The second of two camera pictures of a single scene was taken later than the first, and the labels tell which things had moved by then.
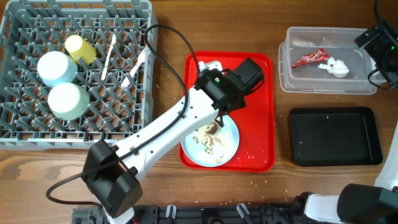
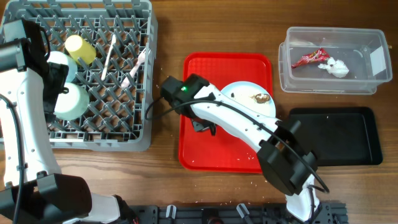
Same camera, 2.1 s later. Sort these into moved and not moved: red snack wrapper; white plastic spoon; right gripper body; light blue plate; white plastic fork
Moved: light blue plate; right gripper body
Not moved: red snack wrapper; white plastic fork; white plastic spoon
